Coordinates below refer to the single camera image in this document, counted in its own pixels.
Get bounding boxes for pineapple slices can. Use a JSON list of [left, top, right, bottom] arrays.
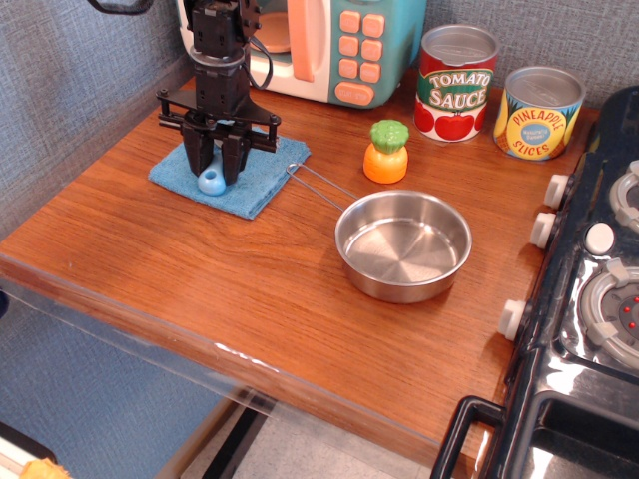
[[493, 66, 586, 161]]

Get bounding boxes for white stove knob middle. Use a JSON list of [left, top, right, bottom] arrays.
[[529, 213, 556, 249]]

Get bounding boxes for black braided cable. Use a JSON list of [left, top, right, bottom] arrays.
[[87, 0, 156, 16]]

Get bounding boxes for white stove knob bottom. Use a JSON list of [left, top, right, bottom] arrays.
[[498, 299, 526, 341]]

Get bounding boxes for toy carrot orange green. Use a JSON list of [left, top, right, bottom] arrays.
[[363, 120, 409, 185]]

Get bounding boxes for toy microwave teal and cream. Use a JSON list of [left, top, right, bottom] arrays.
[[178, 1, 426, 109]]

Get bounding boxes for black toy stove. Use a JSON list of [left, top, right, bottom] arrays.
[[431, 87, 638, 478]]

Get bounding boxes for tomato sauce can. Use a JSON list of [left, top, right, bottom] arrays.
[[413, 24, 500, 143]]

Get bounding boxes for stainless steel pot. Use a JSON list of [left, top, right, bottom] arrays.
[[286, 163, 473, 304]]

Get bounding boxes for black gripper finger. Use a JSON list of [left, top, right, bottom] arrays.
[[222, 136, 251, 186], [182, 123, 215, 176]]

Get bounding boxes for blue and grey toy spoon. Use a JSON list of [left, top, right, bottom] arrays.
[[198, 153, 227, 197]]

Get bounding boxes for orange plush object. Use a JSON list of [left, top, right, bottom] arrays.
[[19, 458, 71, 479]]

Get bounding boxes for white stove knob top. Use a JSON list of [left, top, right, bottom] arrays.
[[543, 175, 570, 210]]

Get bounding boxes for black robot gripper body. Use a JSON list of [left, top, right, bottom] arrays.
[[156, 52, 282, 153]]

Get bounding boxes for white stove knob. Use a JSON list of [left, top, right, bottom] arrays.
[[529, 213, 556, 249], [543, 175, 570, 210], [498, 299, 526, 341]]

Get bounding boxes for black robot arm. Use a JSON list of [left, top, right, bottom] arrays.
[[157, 1, 281, 185]]

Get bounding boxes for blue folded cloth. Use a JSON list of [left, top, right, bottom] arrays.
[[149, 137, 311, 220]]

